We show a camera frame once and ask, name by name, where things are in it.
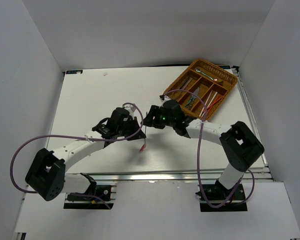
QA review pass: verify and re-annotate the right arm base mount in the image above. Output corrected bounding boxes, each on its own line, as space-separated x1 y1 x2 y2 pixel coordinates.
195 183 248 213

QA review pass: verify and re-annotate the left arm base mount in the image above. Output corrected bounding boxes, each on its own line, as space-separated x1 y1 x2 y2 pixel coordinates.
62 173 116 210

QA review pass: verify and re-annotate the green handled fork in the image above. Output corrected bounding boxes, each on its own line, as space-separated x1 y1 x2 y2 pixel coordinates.
179 76 190 90

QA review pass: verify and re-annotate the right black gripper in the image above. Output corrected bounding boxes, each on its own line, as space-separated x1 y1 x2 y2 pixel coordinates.
140 105 176 130

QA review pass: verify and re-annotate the woven wicker cutlery tray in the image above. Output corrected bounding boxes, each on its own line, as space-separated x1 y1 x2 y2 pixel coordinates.
163 58 238 120

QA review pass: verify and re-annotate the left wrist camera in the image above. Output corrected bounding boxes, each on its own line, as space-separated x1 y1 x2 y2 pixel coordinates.
122 104 136 118

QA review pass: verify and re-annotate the orange chopstick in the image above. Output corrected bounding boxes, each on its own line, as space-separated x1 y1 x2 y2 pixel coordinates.
207 97 224 110
205 97 223 113

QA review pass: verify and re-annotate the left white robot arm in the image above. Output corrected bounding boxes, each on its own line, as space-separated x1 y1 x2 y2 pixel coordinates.
25 104 146 202

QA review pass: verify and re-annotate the white chopstick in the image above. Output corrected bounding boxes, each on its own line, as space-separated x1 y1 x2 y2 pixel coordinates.
200 91 218 117
199 90 213 117

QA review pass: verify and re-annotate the brown handled knife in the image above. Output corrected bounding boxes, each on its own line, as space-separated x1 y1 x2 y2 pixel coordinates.
189 86 200 101

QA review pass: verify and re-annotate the pink handled fork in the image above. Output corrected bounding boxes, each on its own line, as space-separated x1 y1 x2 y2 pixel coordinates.
182 77 193 90

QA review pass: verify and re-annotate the plain iridescent spoon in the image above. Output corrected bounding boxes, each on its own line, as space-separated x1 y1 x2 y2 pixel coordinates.
138 112 148 153

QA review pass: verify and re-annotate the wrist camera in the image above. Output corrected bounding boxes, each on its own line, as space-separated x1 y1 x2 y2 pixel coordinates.
159 94 171 104
122 104 136 118

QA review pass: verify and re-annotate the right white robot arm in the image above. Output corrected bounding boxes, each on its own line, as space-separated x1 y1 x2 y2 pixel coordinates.
143 100 265 200

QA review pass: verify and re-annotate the green handled knife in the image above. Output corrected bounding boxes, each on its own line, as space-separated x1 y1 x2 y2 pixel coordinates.
185 96 196 109

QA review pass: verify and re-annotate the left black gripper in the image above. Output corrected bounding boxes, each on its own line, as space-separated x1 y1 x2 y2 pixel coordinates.
117 116 146 141

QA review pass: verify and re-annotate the ornate iridescent spoon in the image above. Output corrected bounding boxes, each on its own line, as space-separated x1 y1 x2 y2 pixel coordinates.
195 67 222 83

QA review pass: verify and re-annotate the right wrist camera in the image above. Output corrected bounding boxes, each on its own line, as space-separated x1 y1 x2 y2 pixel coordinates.
159 94 171 104

